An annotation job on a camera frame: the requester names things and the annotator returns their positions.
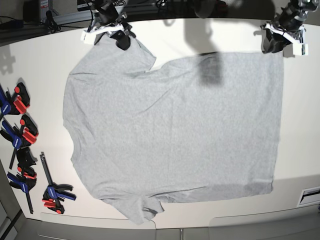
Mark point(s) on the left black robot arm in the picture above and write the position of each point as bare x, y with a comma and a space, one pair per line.
299, 9

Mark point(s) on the right blue red bar clamp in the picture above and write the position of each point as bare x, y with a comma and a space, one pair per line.
55, 193

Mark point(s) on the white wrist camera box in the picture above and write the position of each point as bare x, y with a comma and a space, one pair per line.
88, 38
300, 49

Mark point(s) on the white slotted wall plate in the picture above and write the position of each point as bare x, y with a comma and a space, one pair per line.
309, 196

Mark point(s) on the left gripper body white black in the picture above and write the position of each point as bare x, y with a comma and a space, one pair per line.
288, 30

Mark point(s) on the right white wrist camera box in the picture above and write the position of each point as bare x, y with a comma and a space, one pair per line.
88, 38

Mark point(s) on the grey T-shirt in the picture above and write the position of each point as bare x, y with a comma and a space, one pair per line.
200, 128

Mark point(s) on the aluminium extrusion rail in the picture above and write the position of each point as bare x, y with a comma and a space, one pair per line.
82, 16

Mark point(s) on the top blue red bar clamp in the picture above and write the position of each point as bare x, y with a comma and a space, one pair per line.
15, 104

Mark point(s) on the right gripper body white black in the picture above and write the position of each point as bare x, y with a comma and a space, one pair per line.
102, 23

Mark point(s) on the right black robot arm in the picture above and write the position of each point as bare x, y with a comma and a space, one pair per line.
104, 6

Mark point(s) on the blue red bar clamp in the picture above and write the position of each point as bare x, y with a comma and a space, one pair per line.
20, 138
15, 104
55, 193
26, 177

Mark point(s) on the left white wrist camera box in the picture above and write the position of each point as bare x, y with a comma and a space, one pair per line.
300, 49

